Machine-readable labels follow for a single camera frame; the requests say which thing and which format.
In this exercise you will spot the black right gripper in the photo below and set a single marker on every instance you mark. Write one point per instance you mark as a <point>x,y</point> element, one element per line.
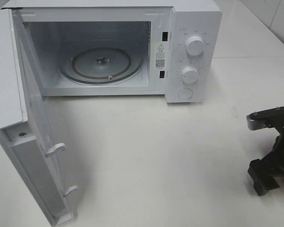
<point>263,171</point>

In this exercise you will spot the round white door button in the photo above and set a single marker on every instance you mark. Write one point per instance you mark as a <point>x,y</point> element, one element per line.
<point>185,94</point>

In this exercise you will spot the white microwave door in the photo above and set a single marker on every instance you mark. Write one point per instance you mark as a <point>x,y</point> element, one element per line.
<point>25,133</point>

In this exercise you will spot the lower white round knob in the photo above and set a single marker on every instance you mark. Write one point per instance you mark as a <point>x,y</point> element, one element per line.
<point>189,75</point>

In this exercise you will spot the white round knob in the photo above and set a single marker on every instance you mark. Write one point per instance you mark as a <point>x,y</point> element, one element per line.
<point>194,45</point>
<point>189,75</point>

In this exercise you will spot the upper white round knob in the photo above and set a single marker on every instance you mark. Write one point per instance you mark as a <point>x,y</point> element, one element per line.
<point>194,45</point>

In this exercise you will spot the white microwave oven body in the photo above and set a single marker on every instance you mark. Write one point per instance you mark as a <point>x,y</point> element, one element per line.
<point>162,25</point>

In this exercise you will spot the glass microwave turntable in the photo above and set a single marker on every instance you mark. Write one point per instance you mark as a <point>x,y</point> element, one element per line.
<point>102,61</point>

